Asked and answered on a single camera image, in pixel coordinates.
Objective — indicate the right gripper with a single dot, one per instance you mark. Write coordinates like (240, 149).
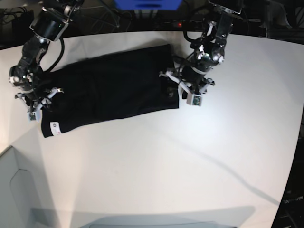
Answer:
(39, 99)

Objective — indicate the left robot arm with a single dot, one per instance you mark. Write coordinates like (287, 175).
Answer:
(208, 49)

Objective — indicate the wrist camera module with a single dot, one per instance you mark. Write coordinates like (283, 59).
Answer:
(33, 116)
(194, 99)

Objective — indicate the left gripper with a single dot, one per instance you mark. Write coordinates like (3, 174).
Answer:
(189, 80)

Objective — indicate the blue plastic bin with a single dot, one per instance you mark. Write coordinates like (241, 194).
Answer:
(148, 4)

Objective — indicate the white T-shirt label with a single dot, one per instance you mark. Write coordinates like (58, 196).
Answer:
(55, 128)

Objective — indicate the black T-shirt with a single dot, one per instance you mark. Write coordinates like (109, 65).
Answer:
(110, 87)

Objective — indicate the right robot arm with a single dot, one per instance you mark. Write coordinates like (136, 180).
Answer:
(47, 27)

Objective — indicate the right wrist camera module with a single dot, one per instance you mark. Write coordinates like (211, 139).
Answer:
(33, 116)

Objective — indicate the black power strip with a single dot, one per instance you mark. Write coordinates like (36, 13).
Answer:
(180, 25)

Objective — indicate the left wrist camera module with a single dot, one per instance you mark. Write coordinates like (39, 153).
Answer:
(194, 99)

